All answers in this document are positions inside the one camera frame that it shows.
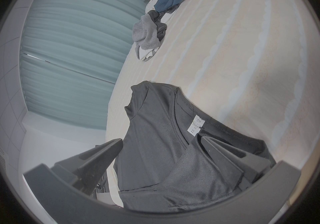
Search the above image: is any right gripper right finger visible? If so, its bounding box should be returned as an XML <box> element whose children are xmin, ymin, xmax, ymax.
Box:
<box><xmin>201</xmin><ymin>136</ymin><xmax>270</xmax><ymax>191</ymax></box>

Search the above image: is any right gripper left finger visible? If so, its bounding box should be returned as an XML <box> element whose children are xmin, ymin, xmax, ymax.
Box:
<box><xmin>51</xmin><ymin>138</ymin><xmax>123</xmax><ymax>196</ymax></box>

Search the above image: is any black T-shirt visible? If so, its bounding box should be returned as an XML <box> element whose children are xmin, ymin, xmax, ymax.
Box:
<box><xmin>113</xmin><ymin>80</ymin><xmax>277</xmax><ymax>212</ymax></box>

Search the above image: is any bed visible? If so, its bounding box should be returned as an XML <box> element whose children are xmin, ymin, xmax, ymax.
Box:
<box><xmin>105</xmin><ymin>0</ymin><xmax>320</xmax><ymax>208</ymax></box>

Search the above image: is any pile of clothes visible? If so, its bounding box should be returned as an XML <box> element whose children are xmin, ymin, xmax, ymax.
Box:
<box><xmin>132</xmin><ymin>0</ymin><xmax>210</xmax><ymax>62</ymax></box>

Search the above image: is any blue-green curtain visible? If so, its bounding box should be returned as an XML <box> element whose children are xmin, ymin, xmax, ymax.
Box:
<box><xmin>19</xmin><ymin>0</ymin><xmax>148</xmax><ymax>131</ymax></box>

